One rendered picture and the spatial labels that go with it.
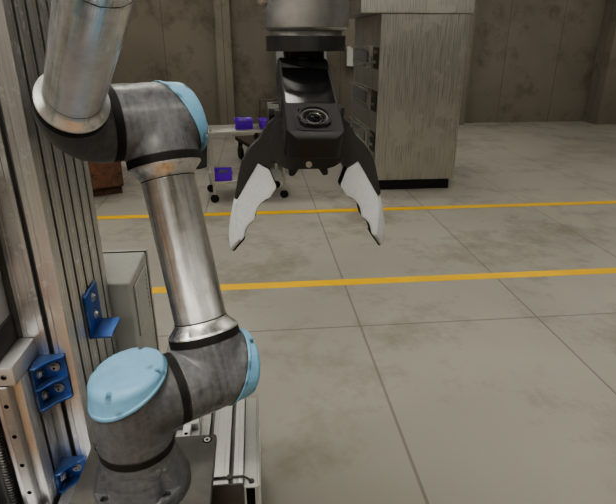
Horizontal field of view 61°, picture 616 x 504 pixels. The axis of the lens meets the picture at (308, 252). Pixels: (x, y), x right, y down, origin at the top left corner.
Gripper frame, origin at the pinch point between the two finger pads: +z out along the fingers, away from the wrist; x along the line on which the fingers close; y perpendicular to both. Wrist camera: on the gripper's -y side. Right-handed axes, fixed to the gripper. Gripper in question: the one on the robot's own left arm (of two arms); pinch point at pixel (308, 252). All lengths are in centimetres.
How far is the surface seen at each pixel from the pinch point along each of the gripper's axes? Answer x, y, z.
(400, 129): -166, 563, 78
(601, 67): -745, 1075, 34
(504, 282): -181, 295, 152
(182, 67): 150, 1104, 32
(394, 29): -152, 563, -31
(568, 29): -671, 1104, -42
